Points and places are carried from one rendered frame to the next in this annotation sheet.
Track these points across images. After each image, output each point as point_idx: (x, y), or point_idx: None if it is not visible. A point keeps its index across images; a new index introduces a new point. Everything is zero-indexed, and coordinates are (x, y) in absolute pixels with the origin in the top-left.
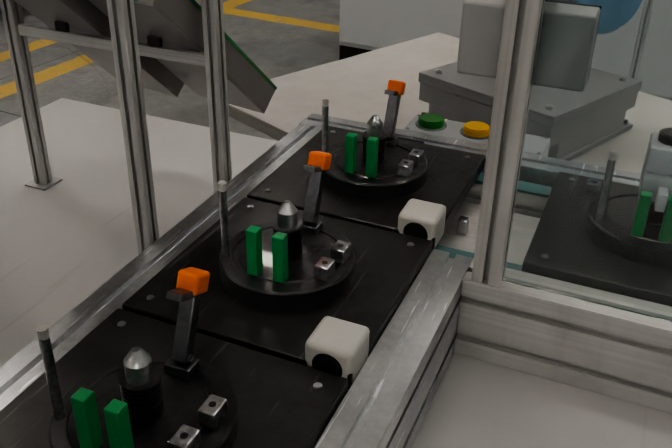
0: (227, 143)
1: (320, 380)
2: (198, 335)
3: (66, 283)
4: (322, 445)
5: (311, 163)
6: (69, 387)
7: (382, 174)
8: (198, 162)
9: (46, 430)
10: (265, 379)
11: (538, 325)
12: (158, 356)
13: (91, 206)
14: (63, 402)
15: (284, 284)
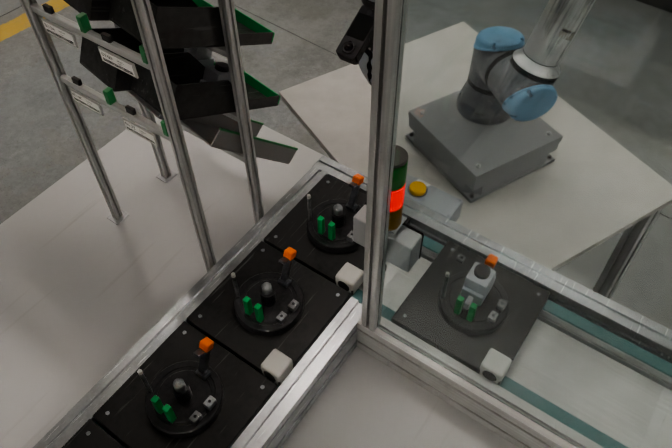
0: (259, 196)
1: (264, 383)
2: (217, 345)
3: (171, 264)
4: (257, 418)
5: (284, 256)
6: (157, 369)
7: (338, 237)
8: (257, 165)
9: (146, 392)
10: (240, 379)
11: (391, 352)
12: (194, 363)
13: None
14: (152, 384)
15: (261, 323)
